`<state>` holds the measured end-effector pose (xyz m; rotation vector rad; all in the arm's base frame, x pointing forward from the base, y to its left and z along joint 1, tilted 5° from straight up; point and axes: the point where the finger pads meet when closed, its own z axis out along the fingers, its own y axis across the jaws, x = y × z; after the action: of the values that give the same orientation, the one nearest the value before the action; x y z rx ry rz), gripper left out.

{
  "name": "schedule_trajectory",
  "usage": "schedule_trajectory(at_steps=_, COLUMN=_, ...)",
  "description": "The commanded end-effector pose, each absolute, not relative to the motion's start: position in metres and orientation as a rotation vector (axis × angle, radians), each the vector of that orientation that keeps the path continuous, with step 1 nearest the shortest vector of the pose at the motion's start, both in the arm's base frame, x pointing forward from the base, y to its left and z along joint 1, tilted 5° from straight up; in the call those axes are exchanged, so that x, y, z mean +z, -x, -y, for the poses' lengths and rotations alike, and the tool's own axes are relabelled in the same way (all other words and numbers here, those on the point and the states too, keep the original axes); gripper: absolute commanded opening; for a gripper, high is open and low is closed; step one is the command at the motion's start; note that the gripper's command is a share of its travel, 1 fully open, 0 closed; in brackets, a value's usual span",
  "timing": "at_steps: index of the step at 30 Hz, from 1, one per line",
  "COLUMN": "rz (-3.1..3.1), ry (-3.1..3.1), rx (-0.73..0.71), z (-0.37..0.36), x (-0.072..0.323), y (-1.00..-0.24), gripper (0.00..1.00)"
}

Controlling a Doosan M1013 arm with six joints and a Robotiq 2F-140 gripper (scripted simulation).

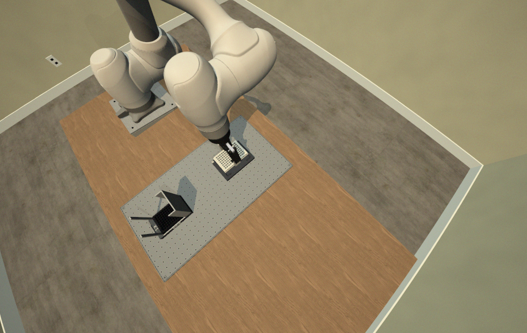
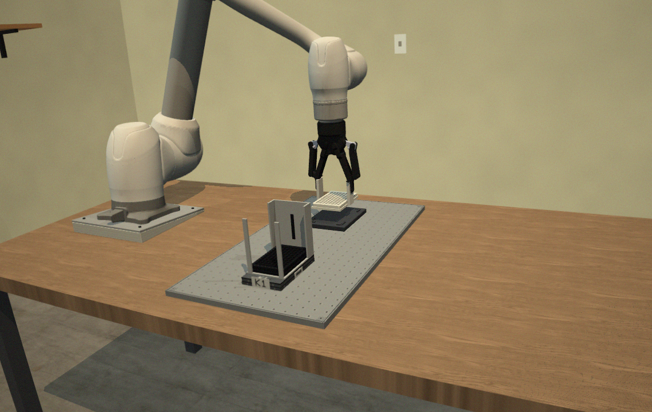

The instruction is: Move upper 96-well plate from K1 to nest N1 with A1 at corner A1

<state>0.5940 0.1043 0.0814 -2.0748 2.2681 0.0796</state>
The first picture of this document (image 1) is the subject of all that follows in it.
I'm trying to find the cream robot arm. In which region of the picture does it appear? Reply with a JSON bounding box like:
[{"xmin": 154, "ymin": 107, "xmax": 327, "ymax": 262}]
[{"xmin": 90, "ymin": 0, "xmax": 277, "ymax": 140}]

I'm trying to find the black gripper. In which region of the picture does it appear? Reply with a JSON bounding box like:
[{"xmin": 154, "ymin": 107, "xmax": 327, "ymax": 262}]
[{"xmin": 208, "ymin": 129, "xmax": 241, "ymax": 166}]

